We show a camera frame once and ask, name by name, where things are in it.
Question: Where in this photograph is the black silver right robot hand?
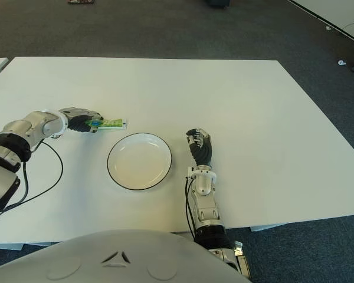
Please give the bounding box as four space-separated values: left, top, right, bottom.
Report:
185 127 215 168

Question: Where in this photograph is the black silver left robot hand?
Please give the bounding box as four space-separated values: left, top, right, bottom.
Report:
58 107 104 134

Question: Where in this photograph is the green toothpaste tube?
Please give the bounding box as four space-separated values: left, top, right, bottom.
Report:
87 117 128 131

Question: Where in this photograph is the white plate with black rim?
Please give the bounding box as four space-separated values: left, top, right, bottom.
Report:
107 133 173 190

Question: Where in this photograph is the grey robot torso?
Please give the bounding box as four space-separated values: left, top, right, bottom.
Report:
0 229 249 283

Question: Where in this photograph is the white table with black edge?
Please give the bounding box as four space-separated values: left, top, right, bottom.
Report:
289 0 354 48

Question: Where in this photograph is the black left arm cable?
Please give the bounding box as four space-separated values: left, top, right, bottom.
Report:
0 139 64 231

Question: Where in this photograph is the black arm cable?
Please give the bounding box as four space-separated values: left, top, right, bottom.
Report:
0 139 64 231
185 177 197 237

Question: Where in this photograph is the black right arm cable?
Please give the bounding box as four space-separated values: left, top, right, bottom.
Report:
185 177 197 237

